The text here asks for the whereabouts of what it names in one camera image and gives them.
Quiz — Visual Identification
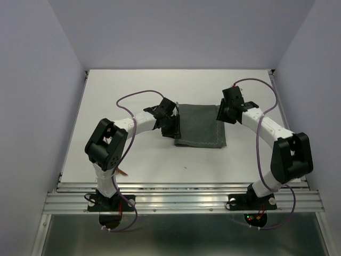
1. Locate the grey cloth napkin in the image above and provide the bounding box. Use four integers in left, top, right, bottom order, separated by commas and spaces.
174, 104, 226, 149

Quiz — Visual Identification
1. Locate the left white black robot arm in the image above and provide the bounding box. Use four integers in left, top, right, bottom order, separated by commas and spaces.
85, 98, 181, 212

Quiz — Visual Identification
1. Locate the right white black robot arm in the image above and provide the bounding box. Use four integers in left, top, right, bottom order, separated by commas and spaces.
217, 86, 313, 211

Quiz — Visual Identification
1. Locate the copper knife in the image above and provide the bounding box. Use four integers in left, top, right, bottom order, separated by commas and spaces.
116, 168, 128, 177

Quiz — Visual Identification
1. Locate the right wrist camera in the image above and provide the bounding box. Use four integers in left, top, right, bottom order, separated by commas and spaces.
239, 87, 245, 97

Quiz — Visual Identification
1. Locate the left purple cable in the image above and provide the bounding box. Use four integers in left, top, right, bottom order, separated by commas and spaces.
101, 90, 166, 232

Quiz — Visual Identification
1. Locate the purple cable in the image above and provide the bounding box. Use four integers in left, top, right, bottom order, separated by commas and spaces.
101, 90, 166, 232
231, 78, 298, 231

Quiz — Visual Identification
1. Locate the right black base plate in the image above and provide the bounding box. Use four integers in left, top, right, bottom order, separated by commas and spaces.
225, 185, 277, 211

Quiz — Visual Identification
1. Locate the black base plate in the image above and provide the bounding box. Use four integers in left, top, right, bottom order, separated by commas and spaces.
84, 193, 134, 212
225, 185, 277, 211

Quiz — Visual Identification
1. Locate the aluminium right side rail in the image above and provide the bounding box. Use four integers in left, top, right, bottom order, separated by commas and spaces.
271, 84, 313, 185

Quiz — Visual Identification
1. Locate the aluminium rail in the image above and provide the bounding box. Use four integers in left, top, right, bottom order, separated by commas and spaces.
271, 84, 313, 185
43, 182, 324, 214

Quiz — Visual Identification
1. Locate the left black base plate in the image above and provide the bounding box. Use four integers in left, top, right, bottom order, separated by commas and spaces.
84, 193, 134, 212

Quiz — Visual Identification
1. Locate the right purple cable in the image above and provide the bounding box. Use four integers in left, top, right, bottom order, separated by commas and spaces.
231, 78, 298, 231

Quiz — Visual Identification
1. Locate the aluminium front rail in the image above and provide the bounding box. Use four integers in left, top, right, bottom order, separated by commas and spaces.
43, 182, 324, 214

